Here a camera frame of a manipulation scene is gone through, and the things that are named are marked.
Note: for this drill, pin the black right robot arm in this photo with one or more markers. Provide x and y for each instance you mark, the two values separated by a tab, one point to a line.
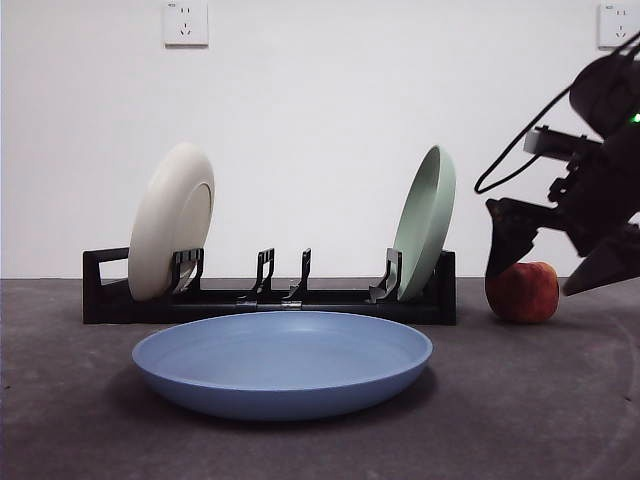
605	90

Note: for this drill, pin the red apple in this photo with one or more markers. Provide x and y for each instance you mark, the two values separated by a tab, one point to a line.
530	295

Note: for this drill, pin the pale grey camera box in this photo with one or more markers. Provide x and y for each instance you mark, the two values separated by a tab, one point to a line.
550	142

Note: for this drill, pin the cream white plate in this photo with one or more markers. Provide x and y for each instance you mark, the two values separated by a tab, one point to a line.
160	220

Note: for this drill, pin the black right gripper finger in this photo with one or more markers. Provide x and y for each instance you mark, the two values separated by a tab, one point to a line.
610	265
507	235

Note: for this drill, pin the black plate rack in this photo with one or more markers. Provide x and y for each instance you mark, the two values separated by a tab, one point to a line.
125	310

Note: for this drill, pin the white wall socket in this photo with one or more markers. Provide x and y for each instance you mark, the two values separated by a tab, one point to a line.
616	26
186	24

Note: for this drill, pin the pale green plate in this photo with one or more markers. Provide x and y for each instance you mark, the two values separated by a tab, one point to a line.
425	220

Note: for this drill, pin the blue plate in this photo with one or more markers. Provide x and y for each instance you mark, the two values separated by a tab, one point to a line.
280	360

